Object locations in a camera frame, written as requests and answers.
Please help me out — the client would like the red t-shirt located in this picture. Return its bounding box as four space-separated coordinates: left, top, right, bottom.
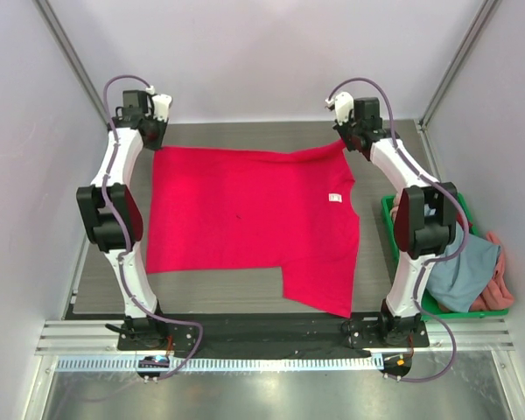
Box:
146 141 361 317

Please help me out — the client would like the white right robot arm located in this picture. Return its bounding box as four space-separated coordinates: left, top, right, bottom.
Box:
326 92 464 347

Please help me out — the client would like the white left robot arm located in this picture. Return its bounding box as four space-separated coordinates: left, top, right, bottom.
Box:
76 87 172 350

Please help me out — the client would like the light blue t-shirt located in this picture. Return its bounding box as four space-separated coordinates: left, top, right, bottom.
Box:
426 234 500 313

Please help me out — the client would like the green plastic bin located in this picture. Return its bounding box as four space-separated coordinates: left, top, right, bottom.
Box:
380 191 511 323

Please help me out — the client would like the pink t-shirt in bin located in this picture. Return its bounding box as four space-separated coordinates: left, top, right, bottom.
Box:
469 232 515 312

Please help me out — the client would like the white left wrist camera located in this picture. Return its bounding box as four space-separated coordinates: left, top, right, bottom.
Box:
145 86 173 123

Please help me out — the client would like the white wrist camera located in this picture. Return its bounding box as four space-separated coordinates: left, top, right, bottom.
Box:
325 92 354 125
145 86 173 123

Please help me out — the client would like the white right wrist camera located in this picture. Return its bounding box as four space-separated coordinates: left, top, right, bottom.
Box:
325 92 354 125

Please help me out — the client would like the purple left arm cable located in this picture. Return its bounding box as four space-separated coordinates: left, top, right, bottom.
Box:
102 73 202 381

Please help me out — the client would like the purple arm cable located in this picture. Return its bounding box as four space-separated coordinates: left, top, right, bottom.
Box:
327 77 470 382
102 73 202 381

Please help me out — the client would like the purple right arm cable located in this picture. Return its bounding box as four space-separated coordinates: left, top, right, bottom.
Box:
327 77 470 382

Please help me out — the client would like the left aluminium corner post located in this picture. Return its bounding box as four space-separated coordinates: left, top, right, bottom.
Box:
31 0 109 127

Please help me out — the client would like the aluminium corner post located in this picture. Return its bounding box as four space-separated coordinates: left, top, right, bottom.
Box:
415 0 504 131
31 0 109 127

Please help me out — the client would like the right aluminium corner post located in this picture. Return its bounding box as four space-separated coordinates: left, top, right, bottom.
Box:
415 0 504 131

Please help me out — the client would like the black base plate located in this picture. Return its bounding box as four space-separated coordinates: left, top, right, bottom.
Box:
105 312 430 354

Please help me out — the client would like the aluminium frame rail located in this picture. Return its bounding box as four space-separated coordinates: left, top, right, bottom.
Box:
36 314 512 360

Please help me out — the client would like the white slotted cable duct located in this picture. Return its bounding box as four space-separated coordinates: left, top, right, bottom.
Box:
55 353 384 374

